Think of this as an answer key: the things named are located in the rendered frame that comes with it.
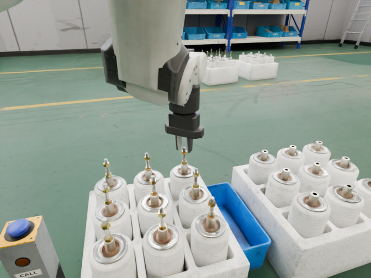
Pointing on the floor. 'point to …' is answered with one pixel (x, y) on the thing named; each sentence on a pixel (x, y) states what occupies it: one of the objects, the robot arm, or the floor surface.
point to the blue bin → (242, 224)
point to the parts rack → (247, 36)
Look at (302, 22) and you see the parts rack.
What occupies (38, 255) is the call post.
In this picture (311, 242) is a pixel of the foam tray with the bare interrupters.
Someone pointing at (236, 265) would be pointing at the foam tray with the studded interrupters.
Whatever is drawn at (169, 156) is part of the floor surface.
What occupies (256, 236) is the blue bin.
